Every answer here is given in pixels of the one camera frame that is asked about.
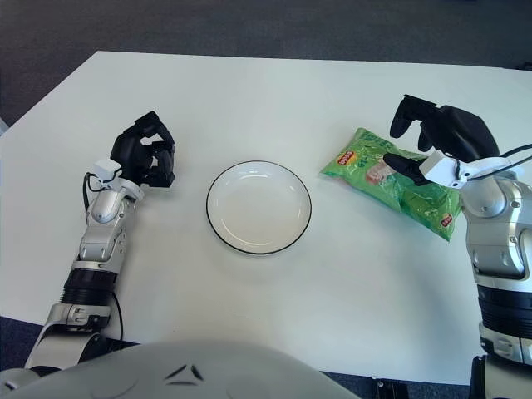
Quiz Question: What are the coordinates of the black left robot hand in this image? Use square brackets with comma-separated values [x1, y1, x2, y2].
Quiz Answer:
[110, 111, 175, 188]

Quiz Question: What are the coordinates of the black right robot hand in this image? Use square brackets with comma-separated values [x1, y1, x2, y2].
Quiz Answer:
[382, 94, 500, 186]

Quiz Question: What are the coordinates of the green snack bag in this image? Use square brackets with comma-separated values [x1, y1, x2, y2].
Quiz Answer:
[318, 127, 462, 242]

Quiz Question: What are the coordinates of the white plate with black rim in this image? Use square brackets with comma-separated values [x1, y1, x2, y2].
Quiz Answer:
[205, 160, 313, 256]

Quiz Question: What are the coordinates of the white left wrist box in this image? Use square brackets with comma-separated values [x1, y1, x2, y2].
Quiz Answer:
[93, 160, 122, 184]

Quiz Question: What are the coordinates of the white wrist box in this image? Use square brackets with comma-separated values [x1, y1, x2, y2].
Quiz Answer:
[418, 151, 466, 189]
[93, 160, 122, 184]

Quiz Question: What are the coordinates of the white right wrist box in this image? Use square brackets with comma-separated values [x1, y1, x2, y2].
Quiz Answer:
[418, 151, 466, 189]

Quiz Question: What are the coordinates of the grey robot torso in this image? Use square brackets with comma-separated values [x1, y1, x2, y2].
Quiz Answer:
[0, 340, 362, 399]

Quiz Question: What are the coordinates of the black base under table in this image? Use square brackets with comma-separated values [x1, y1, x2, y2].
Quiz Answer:
[372, 377, 411, 399]

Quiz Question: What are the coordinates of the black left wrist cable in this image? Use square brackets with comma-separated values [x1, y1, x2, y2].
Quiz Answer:
[81, 172, 107, 217]

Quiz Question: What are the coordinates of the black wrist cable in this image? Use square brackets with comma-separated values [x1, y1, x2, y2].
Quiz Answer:
[452, 143, 532, 182]
[81, 172, 107, 217]

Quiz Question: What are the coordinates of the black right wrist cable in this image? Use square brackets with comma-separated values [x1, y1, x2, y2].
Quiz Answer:
[452, 143, 532, 182]

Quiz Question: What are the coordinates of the black left elbow cable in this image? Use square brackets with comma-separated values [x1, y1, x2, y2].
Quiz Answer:
[110, 293, 124, 342]

